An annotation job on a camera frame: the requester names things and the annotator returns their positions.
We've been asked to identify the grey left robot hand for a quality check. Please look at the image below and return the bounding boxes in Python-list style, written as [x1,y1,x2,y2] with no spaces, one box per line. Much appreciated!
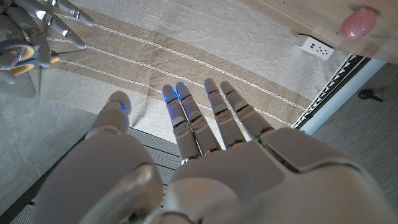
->
[30,78,398,224]

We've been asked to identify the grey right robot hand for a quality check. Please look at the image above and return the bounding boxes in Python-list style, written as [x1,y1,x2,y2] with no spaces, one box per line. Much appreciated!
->
[0,0,96,85]

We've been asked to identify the orange grey scissors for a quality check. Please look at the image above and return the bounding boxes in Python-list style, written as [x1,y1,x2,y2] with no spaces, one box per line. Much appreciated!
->
[0,39,87,77]

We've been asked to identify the pink ball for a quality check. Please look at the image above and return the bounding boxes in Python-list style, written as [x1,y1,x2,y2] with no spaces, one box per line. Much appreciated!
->
[339,7,377,40]

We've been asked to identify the black white triangle-pattern trim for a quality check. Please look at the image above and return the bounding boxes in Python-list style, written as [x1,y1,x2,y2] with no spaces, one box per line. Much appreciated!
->
[292,54,371,129]

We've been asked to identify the beige striped backdrop curtain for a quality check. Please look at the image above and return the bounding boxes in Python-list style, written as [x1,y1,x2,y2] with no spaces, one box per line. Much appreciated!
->
[30,0,358,144]

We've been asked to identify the white power strip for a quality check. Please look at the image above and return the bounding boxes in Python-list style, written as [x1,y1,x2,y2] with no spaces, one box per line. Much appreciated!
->
[294,34,335,61]

